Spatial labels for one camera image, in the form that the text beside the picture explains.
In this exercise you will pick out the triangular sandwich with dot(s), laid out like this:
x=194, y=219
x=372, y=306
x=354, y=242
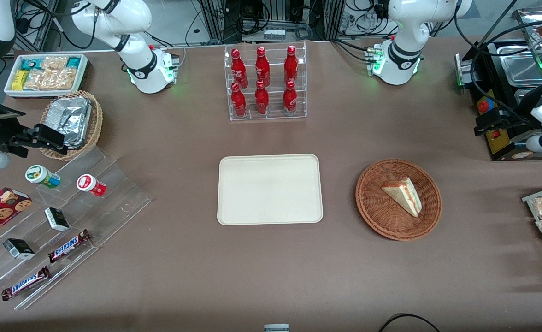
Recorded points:
x=404, y=196

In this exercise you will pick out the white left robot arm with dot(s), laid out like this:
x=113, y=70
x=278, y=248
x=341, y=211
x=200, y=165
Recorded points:
x=404, y=27

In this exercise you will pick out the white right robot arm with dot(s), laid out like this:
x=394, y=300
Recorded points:
x=132, y=46

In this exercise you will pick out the small tan wicker basket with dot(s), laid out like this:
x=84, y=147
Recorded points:
x=97, y=124

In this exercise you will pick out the large brown wicker basket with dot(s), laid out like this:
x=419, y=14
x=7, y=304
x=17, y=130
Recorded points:
x=377, y=203

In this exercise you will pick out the cream plastic serving tray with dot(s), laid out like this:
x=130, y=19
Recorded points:
x=269, y=189

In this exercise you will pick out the black food warmer machine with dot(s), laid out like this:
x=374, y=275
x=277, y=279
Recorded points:
x=501, y=147

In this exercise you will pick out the silver foil package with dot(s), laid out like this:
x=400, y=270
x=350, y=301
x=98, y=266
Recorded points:
x=68, y=120

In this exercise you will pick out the stainless steel pan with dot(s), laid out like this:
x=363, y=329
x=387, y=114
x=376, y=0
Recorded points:
x=522, y=96
x=522, y=71

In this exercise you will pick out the green lidded snack cup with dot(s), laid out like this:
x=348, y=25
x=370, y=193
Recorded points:
x=38, y=174

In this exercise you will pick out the yellow snack packet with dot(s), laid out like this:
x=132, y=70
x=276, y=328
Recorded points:
x=20, y=80

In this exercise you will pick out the large clear cracker bag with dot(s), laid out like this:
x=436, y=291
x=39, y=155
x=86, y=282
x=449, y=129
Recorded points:
x=52, y=79

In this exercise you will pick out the red lidded snack cup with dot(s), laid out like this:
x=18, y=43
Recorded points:
x=89, y=183

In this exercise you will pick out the teal snack packet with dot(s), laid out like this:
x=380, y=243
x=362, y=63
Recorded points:
x=73, y=62
x=31, y=63

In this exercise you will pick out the white rectangular snack bin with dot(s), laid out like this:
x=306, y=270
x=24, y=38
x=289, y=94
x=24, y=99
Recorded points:
x=84, y=74

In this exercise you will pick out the small clear cracker bag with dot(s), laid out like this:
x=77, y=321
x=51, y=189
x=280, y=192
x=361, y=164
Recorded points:
x=54, y=63

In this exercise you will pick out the small black carton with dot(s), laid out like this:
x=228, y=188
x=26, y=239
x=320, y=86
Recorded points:
x=18, y=248
x=56, y=219

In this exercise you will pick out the clear acrylic stepped shelf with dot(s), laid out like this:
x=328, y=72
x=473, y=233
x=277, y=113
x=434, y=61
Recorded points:
x=114, y=203

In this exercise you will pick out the Snickers chocolate bar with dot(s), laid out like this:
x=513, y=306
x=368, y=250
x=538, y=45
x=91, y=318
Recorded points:
x=26, y=283
x=68, y=246

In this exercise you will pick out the red cola bottle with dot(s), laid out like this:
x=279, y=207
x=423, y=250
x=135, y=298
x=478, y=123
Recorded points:
x=262, y=67
x=262, y=101
x=290, y=99
x=291, y=64
x=238, y=69
x=238, y=103

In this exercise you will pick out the clear acrylic bottle rack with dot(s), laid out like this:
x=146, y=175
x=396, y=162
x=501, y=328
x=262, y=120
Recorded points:
x=273, y=115

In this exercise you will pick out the white power strip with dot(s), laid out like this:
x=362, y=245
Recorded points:
x=274, y=33

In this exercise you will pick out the grey white box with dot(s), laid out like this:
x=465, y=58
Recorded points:
x=276, y=328

